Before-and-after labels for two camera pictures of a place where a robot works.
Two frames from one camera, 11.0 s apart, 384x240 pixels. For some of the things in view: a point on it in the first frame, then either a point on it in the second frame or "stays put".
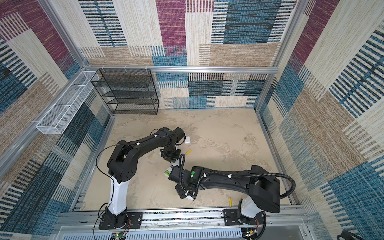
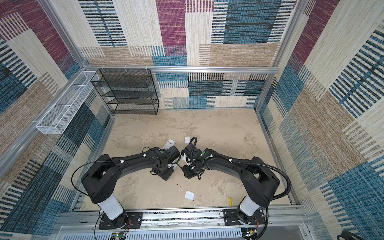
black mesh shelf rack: x=127 y=91 stays put
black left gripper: x=164 y=155 → x=167 y=176
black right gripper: x=183 y=194 → x=189 y=174
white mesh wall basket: x=67 y=103 stays put
